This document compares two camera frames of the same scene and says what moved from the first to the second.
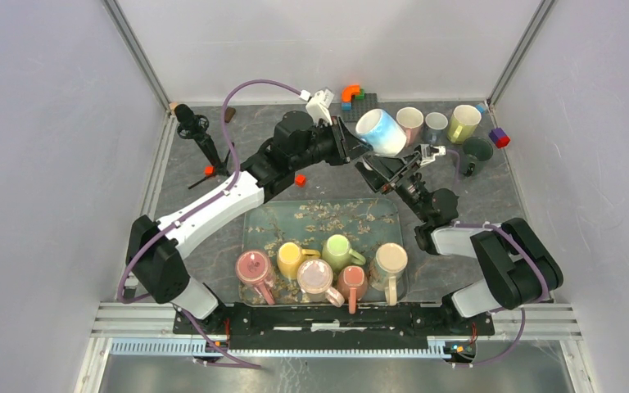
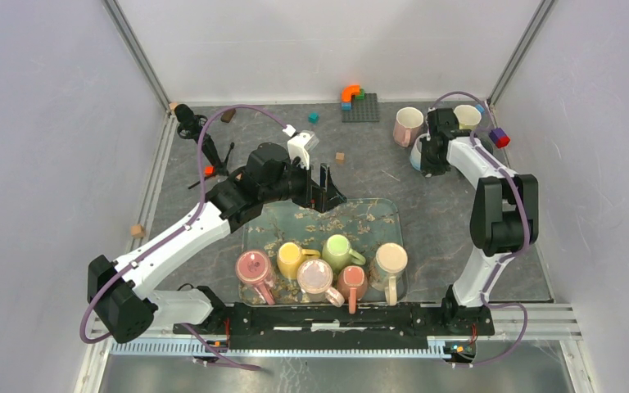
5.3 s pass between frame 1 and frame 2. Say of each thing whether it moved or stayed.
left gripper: moved
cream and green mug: stayed
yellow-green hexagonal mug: stayed
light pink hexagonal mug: stayed
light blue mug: moved
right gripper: moved
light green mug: stayed
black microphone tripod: stayed
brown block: stayed
